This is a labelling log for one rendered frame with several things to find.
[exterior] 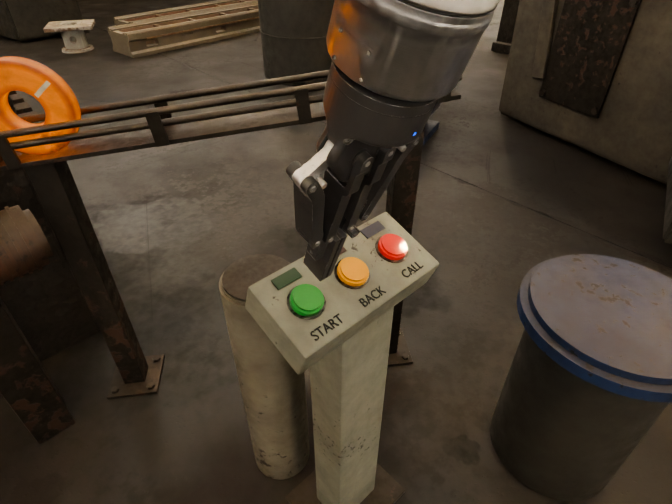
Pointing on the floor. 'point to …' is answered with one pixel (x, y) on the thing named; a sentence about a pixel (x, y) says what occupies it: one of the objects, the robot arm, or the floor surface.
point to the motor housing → (14, 374)
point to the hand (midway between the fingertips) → (323, 249)
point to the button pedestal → (344, 361)
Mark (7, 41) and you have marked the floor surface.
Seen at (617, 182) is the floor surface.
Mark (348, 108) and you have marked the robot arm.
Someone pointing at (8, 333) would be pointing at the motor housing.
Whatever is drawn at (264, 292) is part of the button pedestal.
